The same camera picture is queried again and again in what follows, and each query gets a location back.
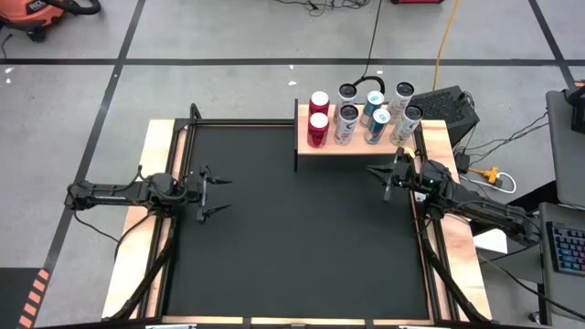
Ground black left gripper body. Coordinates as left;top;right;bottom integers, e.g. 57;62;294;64
185;164;212;224

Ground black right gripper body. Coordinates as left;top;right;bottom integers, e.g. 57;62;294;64
382;149;424;203

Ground blue Red Bull can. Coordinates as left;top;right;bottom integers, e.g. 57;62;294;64
359;90;386;128
363;107;392;145

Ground Celsius Tropical Vibe can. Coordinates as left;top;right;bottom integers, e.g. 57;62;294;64
389;104;424;147

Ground white Celsius can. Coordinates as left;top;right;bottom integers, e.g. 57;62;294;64
385;81;416;124
334;104;360;146

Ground red Coca-Cola Zero can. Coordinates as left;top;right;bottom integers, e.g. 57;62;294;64
306;111;330;149
308;90;331;115

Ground Celsius Peach Vibe can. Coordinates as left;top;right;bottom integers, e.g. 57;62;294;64
335;83;358;113

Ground wooden shelf black legs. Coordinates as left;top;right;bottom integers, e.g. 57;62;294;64
294;98;420;174

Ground black perforated computer case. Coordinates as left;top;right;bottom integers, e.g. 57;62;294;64
410;85;481;147

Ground yellow power splitter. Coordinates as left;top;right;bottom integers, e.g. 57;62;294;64
470;166;502;183

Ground white paper sheet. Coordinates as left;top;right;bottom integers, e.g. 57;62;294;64
473;228;508;255

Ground black keyboard coloured keys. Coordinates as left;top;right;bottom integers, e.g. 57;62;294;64
546;221;585;277

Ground black desk device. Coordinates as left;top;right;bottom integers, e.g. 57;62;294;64
564;84;585;134

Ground gray desk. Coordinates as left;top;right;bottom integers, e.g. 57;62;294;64
470;182;585;329

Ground black orange hazard floor mat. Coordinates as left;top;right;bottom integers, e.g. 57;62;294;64
0;267;51;329

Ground orange shop vacuum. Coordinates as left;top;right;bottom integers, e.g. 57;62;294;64
0;0;68;42

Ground black aluminium table frame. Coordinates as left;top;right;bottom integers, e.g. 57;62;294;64
109;102;493;324

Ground black coiled cable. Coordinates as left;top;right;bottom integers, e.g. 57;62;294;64
350;0;388;97

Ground white cable loop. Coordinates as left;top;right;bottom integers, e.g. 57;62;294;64
468;171;517;195

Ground yellow extension cable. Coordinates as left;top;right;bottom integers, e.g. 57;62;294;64
431;0;461;92

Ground black cable bundle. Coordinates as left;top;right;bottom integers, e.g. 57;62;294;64
273;0;371;17

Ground black vacuum hose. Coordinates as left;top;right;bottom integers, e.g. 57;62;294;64
43;0;101;16

